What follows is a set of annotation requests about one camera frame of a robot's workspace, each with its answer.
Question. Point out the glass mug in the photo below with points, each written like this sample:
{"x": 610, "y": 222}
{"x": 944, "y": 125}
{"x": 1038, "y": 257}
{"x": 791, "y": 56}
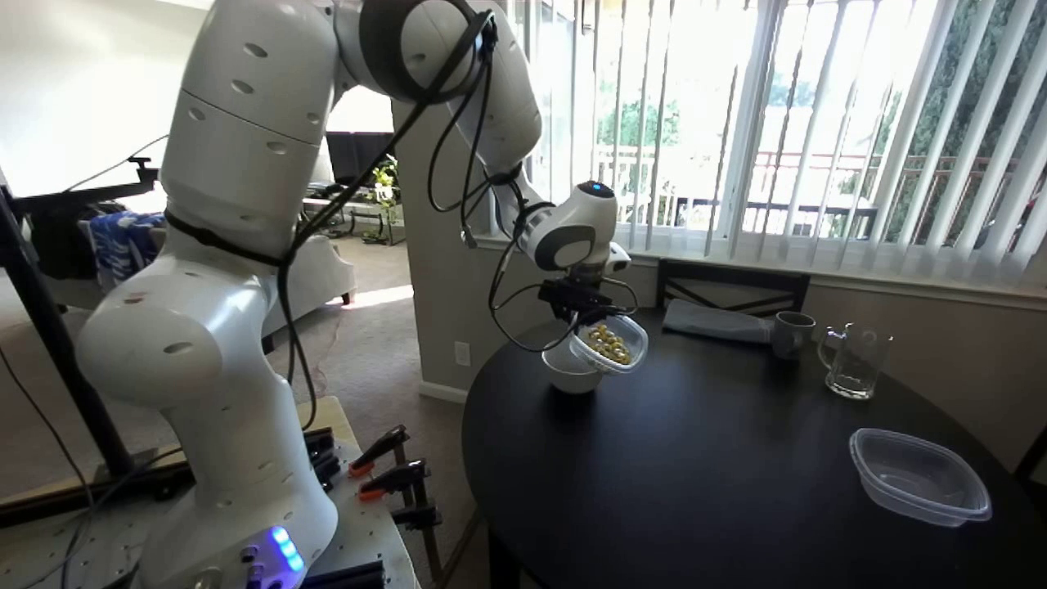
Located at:
{"x": 855, "y": 364}

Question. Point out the black monitor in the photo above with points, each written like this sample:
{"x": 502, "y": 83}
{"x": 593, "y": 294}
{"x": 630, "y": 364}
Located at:
{"x": 356, "y": 155}

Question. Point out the vertical window blinds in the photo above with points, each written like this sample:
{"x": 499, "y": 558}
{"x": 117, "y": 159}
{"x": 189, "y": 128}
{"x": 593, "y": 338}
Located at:
{"x": 818, "y": 123}

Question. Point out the grey cloth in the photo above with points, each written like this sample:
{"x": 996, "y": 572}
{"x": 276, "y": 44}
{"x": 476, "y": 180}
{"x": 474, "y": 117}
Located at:
{"x": 712, "y": 321}

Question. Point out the dark wooden chair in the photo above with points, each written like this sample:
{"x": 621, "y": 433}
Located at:
{"x": 728, "y": 274}

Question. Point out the blue patterned cloth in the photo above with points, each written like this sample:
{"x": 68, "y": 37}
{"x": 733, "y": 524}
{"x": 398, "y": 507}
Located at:
{"x": 123, "y": 241}

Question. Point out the clear plastic container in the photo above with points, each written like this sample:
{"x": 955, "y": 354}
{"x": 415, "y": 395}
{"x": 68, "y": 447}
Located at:
{"x": 916, "y": 478}

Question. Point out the grey mug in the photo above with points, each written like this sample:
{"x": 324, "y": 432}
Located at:
{"x": 790, "y": 335}

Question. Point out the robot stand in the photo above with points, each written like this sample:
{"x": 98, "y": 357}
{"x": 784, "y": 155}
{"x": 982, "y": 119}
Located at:
{"x": 368, "y": 532}

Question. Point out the black stand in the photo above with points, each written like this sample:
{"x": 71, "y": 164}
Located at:
{"x": 49, "y": 327}

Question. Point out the heap of yellow beads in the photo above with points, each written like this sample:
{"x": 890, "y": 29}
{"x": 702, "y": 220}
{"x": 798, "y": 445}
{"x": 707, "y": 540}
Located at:
{"x": 610, "y": 343}

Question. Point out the potted plant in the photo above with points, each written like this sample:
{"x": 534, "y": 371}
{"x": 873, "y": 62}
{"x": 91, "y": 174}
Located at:
{"x": 383, "y": 196}

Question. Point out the white bowl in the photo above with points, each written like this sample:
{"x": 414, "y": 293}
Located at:
{"x": 568, "y": 378}

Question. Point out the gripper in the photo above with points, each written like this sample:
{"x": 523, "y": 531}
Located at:
{"x": 579, "y": 298}

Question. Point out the black and orange clamp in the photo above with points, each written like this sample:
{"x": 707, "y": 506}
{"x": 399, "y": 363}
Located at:
{"x": 378, "y": 450}
{"x": 397, "y": 478}

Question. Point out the transparent plastic bowl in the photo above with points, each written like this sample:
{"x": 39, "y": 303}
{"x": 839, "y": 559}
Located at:
{"x": 630, "y": 348}

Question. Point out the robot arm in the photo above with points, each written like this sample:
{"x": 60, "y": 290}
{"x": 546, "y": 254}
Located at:
{"x": 245, "y": 245}

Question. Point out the wall socket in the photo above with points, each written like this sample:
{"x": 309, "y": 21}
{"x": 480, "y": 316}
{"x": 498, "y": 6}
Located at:
{"x": 463, "y": 353}

